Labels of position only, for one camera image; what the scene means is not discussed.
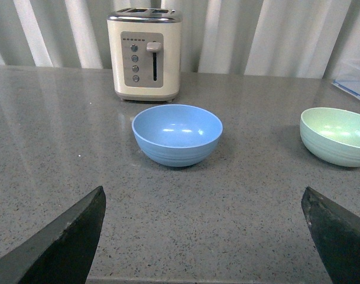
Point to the cream two-slot toaster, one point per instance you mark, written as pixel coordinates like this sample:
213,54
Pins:
145,45

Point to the green bowl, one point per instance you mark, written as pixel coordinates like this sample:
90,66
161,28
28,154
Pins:
332,135

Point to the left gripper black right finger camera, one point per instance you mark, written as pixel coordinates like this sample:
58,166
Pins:
336,234

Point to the clear plastic food container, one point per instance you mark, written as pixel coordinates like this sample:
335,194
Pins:
348,77

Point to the blue bowl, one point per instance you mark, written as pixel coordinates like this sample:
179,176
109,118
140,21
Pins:
177,135

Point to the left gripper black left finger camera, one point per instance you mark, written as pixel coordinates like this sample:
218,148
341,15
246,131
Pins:
61,252

